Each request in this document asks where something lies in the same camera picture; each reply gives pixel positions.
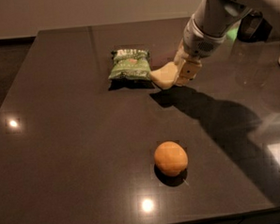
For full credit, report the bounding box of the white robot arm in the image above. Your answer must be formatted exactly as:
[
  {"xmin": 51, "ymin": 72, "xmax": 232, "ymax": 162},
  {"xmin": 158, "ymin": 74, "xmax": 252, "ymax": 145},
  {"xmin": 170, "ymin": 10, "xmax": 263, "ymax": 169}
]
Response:
[{"xmin": 174, "ymin": 0, "xmax": 280, "ymax": 86}]

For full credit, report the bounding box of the pale yellow sponge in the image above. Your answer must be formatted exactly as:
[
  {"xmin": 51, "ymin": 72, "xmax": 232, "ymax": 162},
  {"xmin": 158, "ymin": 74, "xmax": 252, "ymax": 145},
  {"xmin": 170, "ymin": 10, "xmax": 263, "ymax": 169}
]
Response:
[{"xmin": 149, "ymin": 61, "xmax": 178, "ymax": 90}]

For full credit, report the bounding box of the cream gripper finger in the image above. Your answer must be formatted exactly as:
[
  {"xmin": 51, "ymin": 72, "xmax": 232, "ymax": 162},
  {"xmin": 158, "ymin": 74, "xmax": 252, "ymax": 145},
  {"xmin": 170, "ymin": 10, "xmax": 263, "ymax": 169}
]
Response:
[
  {"xmin": 174, "ymin": 56, "xmax": 202, "ymax": 87},
  {"xmin": 174, "ymin": 40, "xmax": 185, "ymax": 65}
]

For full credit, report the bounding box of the orange fruit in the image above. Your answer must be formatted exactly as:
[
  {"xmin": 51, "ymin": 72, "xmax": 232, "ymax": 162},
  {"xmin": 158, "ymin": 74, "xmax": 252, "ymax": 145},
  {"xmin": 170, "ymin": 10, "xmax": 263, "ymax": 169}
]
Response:
[{"xmin": 153, "ymin": 141, "xmax": 188, "ymax": 177}]

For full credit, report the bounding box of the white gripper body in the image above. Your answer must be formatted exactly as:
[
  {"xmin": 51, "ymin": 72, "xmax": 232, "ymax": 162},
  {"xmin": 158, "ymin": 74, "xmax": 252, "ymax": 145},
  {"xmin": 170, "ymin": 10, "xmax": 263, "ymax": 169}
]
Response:
[{"xmin": 183, "ymin": 16, "xmax": 226, "ymax": 58}]

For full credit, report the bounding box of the dark snack bag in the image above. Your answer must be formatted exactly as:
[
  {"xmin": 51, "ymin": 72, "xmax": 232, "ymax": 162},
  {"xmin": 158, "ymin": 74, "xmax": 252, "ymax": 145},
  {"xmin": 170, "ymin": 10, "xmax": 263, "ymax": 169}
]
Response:
[{"xmin": 237, "ymin": 10, "xmax": 272, "ymax": 43}]

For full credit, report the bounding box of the green jalapeno chip bag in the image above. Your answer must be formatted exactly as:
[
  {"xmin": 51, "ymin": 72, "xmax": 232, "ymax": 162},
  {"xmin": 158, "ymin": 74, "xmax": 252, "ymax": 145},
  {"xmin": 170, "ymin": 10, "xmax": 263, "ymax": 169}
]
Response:
[{"xmin": 108, "ymin": 48, "xmax": 151, "ymax": 81}]

